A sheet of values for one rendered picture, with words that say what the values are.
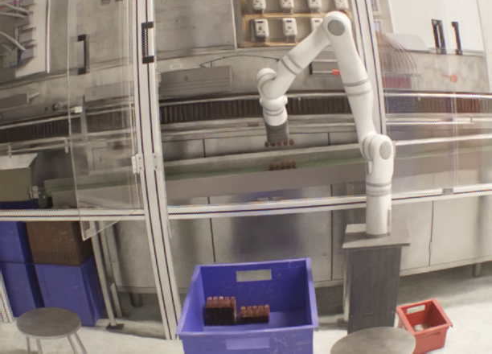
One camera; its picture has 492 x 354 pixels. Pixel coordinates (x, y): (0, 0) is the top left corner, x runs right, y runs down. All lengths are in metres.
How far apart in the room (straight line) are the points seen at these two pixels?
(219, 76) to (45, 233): 1.01
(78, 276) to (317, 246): 1.06
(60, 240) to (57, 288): 0.26
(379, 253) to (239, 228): 0.91
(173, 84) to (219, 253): 0.76
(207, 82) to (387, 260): 1.02
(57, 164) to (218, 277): 1.21
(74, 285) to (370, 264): 1.35
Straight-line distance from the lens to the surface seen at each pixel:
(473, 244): 2.93
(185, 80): 2.50
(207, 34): 2.87
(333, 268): 2.80
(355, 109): 1.95
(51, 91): 3.01
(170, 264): 2.48
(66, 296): 2.79
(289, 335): 1.71
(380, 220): 2.02
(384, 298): 2.07
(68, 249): 2.68
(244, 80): 2.79
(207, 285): 2.29
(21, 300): 2.93
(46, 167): 3.17
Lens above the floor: 1.20
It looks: 12 degrees down
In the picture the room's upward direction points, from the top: 5 degrees counter-clockwise
